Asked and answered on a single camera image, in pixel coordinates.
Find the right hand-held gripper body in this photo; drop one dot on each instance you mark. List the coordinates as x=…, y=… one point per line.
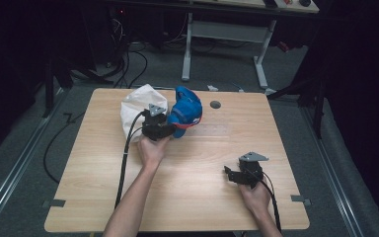
x=251, y=171

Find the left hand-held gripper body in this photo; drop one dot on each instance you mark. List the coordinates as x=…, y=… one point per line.
x=154, y=123

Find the blue cap with red trim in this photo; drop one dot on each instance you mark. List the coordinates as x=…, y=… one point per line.
x=186, y=112

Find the person's right hand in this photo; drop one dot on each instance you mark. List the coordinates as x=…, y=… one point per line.
x=256, y=197

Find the person's left hand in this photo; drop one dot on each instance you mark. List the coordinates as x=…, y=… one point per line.
x=153, y=151

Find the grey tape piece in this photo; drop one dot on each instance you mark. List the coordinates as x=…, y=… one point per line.
x=54, y=203
x=300, y=199

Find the small white floor item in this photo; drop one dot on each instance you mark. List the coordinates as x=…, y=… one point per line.
x=212, y=88

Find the dark metal stand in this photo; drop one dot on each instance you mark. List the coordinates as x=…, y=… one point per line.
x=309, y=89

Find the black metal stand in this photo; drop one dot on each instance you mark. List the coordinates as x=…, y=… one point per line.
x=49, y=89

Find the desk with white legs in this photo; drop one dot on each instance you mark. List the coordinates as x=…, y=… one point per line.
x=225, y=31

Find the metal floor rail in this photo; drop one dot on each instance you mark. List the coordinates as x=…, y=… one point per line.
x=335, y=177
x=10, y=177

